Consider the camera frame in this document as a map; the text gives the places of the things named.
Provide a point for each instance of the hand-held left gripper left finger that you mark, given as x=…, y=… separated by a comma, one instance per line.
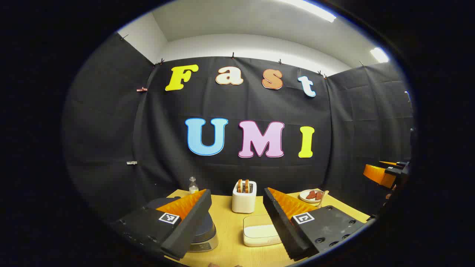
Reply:
x=187, y=226

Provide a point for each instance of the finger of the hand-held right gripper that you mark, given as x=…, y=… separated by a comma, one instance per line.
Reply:
x=395, y=164
x=380, y=175

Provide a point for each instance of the dark grey rice cooker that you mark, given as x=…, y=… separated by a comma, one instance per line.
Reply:
x=206, y=231

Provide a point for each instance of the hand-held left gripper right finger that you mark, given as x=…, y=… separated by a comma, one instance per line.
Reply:
x=282, y=226

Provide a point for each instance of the small glass bottle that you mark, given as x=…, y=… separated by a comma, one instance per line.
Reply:
x=193, y=186

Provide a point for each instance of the toasted bread slice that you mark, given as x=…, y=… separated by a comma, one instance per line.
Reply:
x=239, y=186
x=246, y=186

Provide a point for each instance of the round white plate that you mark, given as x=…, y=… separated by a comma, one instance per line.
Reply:
x=303, y=196

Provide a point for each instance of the black backdrop cloth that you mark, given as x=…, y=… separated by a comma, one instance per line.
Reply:
x=237, y=107

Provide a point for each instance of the red meat slice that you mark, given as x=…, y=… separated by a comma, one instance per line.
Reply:
x=311, y=195
x=319, y=194

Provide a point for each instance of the white toaster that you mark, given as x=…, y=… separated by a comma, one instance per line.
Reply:
x=243, y=203

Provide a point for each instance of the long ceiling light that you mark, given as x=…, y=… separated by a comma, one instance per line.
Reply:
x=379, y=55

